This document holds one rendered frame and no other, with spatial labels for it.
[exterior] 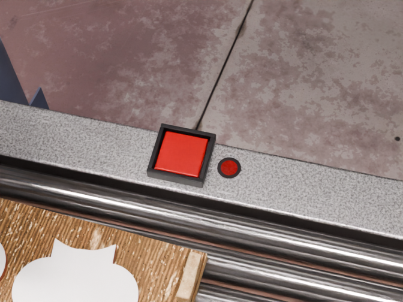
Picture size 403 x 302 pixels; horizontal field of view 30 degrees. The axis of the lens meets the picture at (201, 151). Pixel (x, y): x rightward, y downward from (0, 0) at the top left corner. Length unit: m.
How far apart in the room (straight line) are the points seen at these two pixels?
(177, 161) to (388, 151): 1.18
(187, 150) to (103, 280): 0.21
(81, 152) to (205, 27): 1.31
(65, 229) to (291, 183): 0.30
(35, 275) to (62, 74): 1.36
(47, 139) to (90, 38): 1.27
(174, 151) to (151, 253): 0.15
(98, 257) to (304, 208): 0.27
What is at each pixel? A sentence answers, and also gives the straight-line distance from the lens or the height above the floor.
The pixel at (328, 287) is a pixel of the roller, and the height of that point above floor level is 0.92.
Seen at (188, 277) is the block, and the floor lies 0.96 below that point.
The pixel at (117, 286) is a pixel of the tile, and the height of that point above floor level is 0.95.
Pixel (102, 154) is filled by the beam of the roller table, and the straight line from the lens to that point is 1.03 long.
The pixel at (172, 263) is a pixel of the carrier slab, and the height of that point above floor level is 0.94.
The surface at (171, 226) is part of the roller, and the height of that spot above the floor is 0.91.
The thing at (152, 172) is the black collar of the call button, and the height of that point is 0.93.
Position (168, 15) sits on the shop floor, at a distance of 2.33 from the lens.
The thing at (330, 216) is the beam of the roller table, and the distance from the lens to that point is 0.98.
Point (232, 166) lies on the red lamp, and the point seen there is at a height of 0.92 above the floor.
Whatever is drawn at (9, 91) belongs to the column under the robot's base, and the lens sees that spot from 1.71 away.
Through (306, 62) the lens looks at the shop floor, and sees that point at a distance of 2.23.
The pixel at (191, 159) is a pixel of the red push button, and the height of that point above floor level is 0.93.
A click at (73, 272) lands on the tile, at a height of 0.95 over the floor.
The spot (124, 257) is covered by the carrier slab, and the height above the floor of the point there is 0.94.
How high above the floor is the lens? 1.81
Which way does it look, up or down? 61 degrees down
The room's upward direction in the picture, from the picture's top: 3 degrees counter-clockwise
